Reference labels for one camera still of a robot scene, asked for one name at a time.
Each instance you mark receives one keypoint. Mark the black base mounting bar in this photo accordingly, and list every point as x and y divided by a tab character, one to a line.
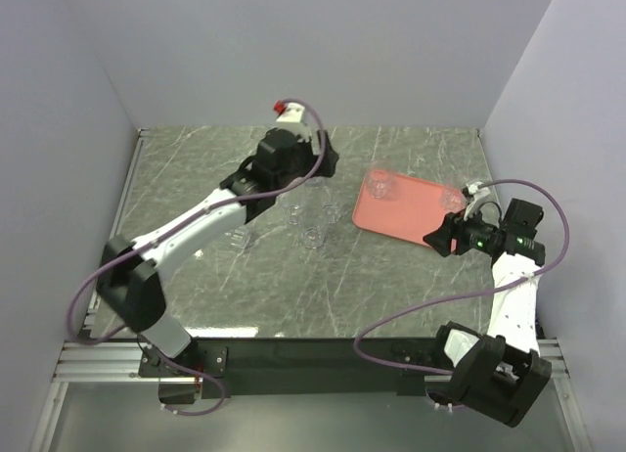
280	366

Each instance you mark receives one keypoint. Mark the clear wine glass front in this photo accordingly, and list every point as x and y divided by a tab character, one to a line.
452	199

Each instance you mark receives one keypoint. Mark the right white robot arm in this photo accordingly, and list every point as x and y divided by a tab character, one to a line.
499	374

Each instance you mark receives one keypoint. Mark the aluminium rail frame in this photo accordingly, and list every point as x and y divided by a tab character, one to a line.
106	363

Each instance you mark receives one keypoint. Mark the clear square glass lying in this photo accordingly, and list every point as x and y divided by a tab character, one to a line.
239	238

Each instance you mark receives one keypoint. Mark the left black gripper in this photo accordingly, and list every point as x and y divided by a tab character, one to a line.
328	163

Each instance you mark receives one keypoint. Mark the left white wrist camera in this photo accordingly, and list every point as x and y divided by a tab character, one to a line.
291	116

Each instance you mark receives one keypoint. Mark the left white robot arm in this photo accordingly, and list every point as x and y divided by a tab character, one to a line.
134	272

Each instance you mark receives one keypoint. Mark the pink plastic tray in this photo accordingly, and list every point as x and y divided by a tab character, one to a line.
410	210

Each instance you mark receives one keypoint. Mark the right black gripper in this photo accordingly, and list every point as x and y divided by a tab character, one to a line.
452	226

